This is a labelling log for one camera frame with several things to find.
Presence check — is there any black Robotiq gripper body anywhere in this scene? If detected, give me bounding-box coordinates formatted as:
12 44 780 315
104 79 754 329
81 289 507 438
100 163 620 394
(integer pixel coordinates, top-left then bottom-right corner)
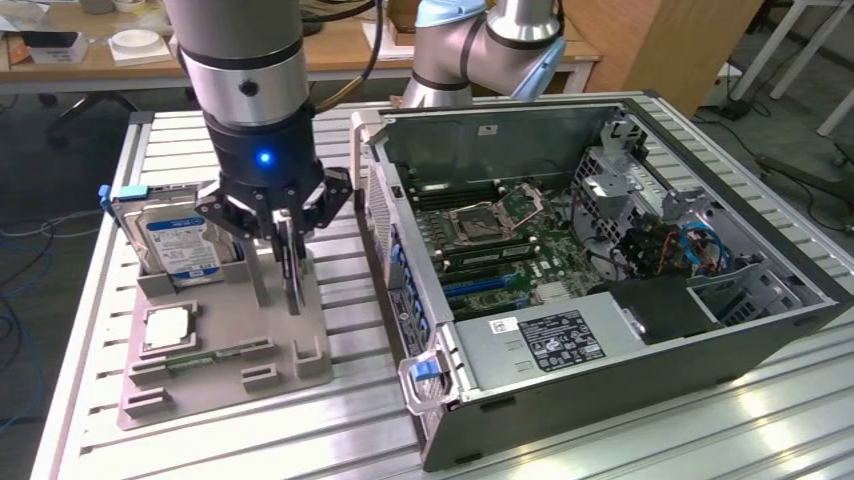
201 110 325 202

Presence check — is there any graphics card with black fan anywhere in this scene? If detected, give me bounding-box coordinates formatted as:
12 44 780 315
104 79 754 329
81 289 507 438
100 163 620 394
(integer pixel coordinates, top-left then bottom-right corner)
271 212 312 317

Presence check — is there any black RAM slot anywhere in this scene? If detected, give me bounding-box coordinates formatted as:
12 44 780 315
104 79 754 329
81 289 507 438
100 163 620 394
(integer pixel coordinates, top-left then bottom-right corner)
417 192 505 211
413 182 500 200

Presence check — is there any blue expansion slot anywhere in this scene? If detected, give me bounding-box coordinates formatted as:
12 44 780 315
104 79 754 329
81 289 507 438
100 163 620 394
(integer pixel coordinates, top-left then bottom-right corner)
443 272 528 299

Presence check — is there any hard disk in blue caddy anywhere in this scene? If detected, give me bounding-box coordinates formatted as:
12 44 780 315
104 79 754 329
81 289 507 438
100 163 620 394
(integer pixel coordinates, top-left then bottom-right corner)
97 182 236 289

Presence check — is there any CPU socket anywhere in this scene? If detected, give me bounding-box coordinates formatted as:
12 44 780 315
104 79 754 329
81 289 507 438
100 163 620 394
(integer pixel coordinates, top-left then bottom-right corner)
449 202 515 241

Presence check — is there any silver CPU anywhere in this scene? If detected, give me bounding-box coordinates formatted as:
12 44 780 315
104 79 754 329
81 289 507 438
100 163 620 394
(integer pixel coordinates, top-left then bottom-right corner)
143 308 192 349

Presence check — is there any black installed RAM stick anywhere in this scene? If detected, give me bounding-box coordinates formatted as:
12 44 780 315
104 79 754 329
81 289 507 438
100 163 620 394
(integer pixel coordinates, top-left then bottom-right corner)
439 239 539 271

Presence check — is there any white paper stack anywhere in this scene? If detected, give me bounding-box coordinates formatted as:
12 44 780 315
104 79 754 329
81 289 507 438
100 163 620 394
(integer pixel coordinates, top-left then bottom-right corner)
361 20 419 62

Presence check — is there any white box with round top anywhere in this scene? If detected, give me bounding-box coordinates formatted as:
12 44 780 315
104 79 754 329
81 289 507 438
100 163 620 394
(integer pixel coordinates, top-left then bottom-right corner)
106 29 173 67

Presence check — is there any metal socket cover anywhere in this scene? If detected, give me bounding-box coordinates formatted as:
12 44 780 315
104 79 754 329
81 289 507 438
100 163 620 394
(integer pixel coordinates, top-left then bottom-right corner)
496 182 552 221

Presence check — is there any green RAM stick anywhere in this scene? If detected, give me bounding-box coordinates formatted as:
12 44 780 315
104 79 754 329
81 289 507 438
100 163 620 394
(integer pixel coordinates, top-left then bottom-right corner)
163 347 245 374

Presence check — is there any dark office chair base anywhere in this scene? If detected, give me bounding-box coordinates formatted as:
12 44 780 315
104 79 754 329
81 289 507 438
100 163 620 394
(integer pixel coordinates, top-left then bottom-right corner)
38 89 145 149

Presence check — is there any wooden desk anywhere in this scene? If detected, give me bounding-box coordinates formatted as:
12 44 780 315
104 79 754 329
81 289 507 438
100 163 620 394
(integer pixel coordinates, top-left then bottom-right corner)
0 0 602 109

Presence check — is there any open cardboard box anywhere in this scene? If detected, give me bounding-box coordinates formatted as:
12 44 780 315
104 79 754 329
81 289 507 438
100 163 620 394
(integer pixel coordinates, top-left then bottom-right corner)
385 0 423 32

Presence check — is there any green motherboard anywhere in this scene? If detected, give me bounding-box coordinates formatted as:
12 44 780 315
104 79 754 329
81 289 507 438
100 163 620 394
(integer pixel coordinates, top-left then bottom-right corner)
399 164 612 321

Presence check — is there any grey parts rack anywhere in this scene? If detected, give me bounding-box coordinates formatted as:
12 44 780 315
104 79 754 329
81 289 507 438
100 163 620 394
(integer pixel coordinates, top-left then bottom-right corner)
113 238 335 432

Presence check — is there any white box with black top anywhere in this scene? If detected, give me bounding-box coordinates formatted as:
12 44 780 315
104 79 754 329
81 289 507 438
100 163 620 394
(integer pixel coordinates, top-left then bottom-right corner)
18 30 89 65

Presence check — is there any silver chipset heat sink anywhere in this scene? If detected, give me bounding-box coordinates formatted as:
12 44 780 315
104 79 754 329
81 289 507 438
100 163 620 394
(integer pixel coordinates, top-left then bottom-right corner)
532 284 575 304

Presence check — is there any brown cardboard box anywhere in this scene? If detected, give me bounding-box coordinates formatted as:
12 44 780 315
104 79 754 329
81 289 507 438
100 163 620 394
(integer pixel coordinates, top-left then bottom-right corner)
0 34 33 71

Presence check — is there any silver perforated drive cage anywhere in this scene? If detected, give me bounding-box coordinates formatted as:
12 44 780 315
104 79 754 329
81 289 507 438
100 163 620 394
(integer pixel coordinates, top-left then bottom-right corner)
572 144 668 221

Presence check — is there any grey power supply unit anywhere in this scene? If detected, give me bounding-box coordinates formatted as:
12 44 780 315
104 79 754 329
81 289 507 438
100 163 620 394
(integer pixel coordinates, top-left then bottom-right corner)
452 292 652 394

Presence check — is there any black plastic shroud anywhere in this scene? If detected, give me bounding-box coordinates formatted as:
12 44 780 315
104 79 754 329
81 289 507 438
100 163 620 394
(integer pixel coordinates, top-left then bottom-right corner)
610 277 726 346

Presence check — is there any open black PC case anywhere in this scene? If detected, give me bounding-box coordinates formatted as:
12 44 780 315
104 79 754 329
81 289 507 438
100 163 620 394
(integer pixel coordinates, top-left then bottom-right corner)
345 96 854 474

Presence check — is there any wooden cabinet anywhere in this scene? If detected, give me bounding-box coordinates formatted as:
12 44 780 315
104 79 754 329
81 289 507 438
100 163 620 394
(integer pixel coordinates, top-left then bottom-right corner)
586 0 766 109

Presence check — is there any grey disk bay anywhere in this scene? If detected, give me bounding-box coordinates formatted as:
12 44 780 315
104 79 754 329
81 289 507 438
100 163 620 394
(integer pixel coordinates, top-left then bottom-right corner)
686 254 802 326

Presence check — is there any black chair base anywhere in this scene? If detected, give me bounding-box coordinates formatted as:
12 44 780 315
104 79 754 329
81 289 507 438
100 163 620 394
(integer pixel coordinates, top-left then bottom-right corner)
756 152 854 194

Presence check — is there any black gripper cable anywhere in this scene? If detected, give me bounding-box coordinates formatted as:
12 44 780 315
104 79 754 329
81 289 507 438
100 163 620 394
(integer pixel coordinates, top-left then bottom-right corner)
312 0 389 114

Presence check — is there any black wire bundle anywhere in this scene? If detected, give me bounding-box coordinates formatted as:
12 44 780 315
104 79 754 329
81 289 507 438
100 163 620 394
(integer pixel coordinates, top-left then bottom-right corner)
610 222 686 281

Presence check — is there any blue wire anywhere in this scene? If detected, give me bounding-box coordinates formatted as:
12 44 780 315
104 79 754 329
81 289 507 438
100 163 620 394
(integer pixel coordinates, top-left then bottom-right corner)
679 219 735 274

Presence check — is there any white table frame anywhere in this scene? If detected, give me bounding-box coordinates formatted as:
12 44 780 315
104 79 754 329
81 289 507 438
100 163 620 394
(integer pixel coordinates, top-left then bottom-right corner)
730 0 854 137

